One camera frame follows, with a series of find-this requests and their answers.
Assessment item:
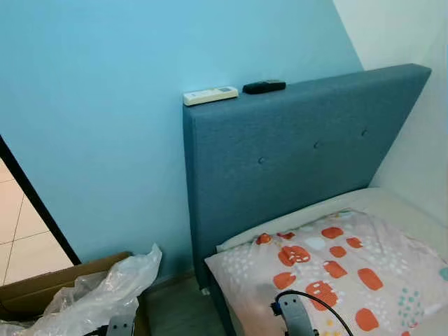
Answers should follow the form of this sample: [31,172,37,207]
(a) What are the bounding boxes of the pink patterned pillow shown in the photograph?
[204,210,448,336]

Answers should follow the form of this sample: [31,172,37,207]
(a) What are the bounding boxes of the clear plastic bag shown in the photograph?
[0,244,163,336]

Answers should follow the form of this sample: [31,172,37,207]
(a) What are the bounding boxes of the teal fabric headboard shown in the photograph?
[183,64,433,336]

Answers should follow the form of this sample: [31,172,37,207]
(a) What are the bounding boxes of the black remote control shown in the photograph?
[242,80,287,95]

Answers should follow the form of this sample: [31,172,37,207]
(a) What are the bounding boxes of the white remote control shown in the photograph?
[183,86,240,107]

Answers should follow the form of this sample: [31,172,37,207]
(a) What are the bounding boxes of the brown cardboard box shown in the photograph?
[0,252,152,336]

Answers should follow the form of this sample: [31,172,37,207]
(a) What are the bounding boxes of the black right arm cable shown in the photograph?
[273,289,355,336]

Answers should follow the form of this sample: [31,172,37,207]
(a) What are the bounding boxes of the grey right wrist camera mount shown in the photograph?
[279,294,316,336]

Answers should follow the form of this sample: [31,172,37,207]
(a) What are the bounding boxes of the black door frame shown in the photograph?
[0,133,82,267]

